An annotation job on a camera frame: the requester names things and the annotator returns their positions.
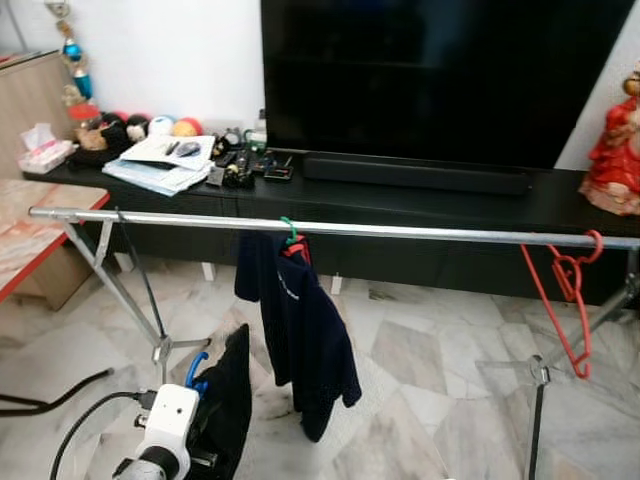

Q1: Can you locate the red laughing Buddha statue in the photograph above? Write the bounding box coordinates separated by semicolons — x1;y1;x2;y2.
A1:
580;72;640;216

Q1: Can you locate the silver clothes rack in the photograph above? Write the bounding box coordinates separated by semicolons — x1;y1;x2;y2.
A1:
28;207;640;480

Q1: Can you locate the blue plastic hanger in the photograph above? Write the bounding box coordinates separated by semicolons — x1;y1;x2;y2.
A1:
184;351;211;393

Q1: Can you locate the red lidded jar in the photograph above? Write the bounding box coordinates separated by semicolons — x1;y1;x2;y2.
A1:
70;103;111;153

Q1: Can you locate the pink tissue box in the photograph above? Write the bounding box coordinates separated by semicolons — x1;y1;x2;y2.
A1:
18;122;78;174

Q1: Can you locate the black set-top box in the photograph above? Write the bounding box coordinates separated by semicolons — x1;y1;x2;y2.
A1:
263;160;295;182

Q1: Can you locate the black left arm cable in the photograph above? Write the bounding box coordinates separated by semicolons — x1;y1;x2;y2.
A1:
50;390;156;480

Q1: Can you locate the navy blue polo shirt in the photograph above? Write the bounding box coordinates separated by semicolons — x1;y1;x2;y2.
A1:
235;232;363;443

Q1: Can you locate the black soundbar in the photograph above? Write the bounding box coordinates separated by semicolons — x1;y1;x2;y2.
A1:
302;152;533;197

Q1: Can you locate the black tape dispenser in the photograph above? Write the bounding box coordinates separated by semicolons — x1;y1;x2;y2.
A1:
222;162;256;191

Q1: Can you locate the black red plush ball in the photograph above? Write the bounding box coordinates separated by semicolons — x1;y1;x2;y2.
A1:
125;113;151;141
100;111;127;137

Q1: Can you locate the stack of white papers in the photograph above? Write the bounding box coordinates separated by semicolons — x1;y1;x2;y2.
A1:
102;135;217;196

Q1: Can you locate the black television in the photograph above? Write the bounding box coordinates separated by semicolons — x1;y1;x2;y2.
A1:
260;0;638;171

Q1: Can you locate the white blue plush ball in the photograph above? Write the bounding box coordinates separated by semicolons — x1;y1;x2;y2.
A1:
148;115;176;138

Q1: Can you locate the gold blue trophy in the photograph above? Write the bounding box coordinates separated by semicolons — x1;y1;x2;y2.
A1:
45;0;98;106

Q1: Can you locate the light wooden cabinet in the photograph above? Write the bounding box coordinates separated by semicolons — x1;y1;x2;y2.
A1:
0;50;76;179

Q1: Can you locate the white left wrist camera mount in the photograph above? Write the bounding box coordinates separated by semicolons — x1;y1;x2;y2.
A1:
133;384;201;479

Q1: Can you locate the clear plastic bottle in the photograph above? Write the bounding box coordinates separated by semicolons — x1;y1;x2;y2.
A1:
253;108;268;149

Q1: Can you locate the black tv console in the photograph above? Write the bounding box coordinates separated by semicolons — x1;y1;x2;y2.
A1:
25;150;640;306

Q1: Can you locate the orange yellow plush ball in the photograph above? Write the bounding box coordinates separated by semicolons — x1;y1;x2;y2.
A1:
172;117;204;139

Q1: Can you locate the red plastic hanger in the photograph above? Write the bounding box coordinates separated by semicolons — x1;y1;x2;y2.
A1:
520;230;605;380

